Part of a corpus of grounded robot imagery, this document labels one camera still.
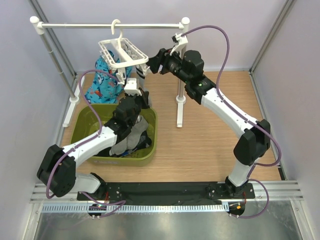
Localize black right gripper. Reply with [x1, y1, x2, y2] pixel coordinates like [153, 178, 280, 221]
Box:
[143, 46, 191, 85]

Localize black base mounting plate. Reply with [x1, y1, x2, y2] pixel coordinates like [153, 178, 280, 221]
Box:
[93, 181, 256, 206]

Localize grey sock black stripes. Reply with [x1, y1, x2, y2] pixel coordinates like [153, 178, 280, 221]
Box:
[126, 115, 149, 150]

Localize blue shark pattern sock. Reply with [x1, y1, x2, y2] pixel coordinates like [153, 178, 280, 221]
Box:
[84, 54, 121, 105]

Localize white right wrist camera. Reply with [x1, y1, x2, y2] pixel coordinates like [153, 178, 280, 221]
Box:
[169, 33, 188, 56]

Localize black patterned sock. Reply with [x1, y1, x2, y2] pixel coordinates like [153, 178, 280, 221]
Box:
[109, 130, 152, 158]

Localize white metal drying rack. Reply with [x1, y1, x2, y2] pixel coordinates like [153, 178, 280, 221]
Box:
[29, 16, 191, 128]

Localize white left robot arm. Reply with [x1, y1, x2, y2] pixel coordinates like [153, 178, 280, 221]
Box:
[36, 91, 152, 200]

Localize green plastic basket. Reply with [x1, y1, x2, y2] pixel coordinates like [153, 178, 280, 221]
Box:
[70, 104, 158, 167]

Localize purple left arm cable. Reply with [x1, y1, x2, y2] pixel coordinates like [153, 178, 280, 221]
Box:
[46, 69, 123, 200]

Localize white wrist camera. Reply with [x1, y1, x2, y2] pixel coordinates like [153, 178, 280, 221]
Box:
[119, 77, 142, 96]
[169, 33, 188, 56]

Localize aluminium slotted rail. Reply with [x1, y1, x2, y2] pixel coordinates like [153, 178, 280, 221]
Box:
[41, 202, 229, 214]

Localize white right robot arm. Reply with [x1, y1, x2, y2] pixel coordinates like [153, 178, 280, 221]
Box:
[147, 48, 271, 198]

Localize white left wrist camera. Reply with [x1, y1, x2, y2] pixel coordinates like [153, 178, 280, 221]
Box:
[119, 77, 142, 96]

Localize white clip sock hanger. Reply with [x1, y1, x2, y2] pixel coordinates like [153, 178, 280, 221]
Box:
[98, 28, 150, 83]

